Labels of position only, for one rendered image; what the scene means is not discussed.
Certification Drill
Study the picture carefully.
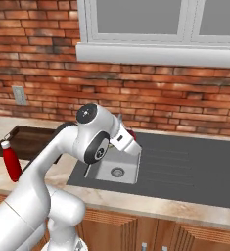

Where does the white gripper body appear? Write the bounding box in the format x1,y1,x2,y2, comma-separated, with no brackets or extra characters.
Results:
122,139,143,157

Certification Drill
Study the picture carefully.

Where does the red produce item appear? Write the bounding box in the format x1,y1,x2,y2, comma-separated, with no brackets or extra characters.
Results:
127,128,138,142

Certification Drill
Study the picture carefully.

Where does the grey sink with drainer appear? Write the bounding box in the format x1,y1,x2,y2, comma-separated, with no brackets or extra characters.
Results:
66,130,230,211

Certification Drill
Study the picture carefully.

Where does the dark brown tray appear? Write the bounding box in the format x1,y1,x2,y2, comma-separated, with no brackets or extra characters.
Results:
0,125,64,165

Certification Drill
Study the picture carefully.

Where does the white framed window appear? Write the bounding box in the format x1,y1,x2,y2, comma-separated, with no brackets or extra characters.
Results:
75,0,230,69

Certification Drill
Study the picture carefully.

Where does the red bottle with white cap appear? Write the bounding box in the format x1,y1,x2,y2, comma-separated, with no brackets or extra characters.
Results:
0,140,23,183

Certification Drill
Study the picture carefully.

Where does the grey wall outlet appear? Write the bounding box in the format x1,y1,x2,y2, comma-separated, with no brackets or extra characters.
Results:
11,85,28,107

